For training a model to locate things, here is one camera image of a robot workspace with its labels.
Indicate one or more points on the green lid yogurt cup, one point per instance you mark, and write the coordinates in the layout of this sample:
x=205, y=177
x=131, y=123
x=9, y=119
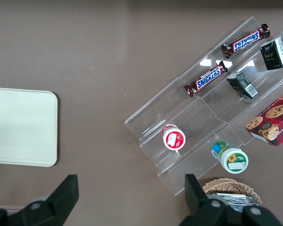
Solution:
x=231, y=157

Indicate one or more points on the red plaid cookie box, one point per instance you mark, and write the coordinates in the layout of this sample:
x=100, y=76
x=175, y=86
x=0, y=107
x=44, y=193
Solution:
x=273, y=120

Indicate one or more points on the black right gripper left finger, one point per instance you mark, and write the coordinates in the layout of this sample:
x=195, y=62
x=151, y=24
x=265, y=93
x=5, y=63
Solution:
x=54, y=204

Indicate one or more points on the Snickers chocolate bar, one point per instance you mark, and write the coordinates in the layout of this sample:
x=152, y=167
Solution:
x=246, y=40
x=206, y=78

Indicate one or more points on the beige rectangular tray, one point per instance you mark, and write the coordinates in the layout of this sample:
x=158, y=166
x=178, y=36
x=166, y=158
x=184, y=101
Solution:
x=21, y=127

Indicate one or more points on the small black carton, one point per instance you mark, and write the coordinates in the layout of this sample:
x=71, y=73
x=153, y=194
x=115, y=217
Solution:
x=274, y=54
x=241, y=84

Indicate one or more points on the light wicker basket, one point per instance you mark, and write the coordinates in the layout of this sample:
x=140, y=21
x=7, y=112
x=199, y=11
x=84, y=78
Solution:
x=226, y=186

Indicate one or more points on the clear acrylic stepped shelf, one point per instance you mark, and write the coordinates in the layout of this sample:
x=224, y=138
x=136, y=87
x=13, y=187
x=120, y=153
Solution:
x=202, y=117

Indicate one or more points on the red lid yogurt cup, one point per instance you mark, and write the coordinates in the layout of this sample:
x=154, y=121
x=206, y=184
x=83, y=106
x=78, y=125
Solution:
x=173, y=139

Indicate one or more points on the aluminium foil container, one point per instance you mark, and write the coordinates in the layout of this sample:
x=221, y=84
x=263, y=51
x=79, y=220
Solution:
x=233, y=199

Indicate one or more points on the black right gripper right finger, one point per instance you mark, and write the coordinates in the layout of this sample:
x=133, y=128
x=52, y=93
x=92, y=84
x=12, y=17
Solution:
x=202, y=212

